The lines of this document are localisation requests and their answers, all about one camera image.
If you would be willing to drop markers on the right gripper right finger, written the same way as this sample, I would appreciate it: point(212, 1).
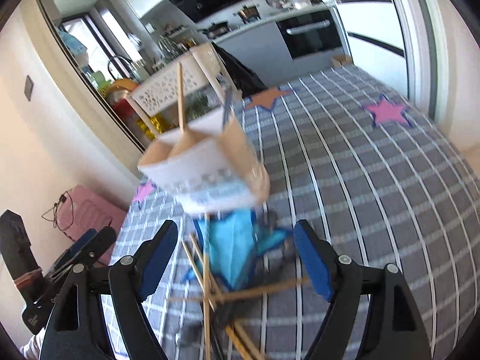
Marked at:
point(393, 328)

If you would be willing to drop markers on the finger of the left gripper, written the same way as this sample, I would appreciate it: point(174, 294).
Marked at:
point(88, 249)

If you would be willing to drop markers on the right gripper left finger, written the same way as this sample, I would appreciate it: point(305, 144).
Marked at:
point(76, 328)

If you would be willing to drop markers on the dark metal spoon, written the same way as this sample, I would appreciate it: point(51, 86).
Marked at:
point(274, 244)

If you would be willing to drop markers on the blue striped chopstick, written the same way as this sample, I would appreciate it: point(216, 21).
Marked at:
point(227, 107)

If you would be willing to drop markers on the long wooden chopstick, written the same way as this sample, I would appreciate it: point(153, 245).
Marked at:
point(180, 101)

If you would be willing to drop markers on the person's left hand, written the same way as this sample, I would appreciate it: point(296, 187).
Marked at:
point(32, 350)

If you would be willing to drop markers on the pink stacked plastic stools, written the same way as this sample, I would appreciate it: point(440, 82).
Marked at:
point(81, 209)

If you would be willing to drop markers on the white plastic utensil holder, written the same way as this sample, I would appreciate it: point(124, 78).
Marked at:
point(209, 166)

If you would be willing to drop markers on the grey checked tablecloth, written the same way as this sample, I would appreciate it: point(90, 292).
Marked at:
point(380, 194)

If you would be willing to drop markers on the white perforated storage cart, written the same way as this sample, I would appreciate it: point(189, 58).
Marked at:
point(197, 68)

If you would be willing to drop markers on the black wok on stove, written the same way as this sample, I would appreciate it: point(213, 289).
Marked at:
point(215, 30)

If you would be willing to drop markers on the cooking pot on stove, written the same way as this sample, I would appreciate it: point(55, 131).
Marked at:
point(248, 14)

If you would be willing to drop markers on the cardboard box on floor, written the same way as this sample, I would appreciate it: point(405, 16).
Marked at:
point(340, 61)

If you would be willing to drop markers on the black built-in oven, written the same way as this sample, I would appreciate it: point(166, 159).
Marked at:
point(310, 33)

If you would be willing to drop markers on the white refrigerator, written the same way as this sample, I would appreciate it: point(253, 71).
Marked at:
point(376, 40)

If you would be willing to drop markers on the grey wall switch plate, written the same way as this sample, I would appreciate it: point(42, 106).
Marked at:
point(28, 87)

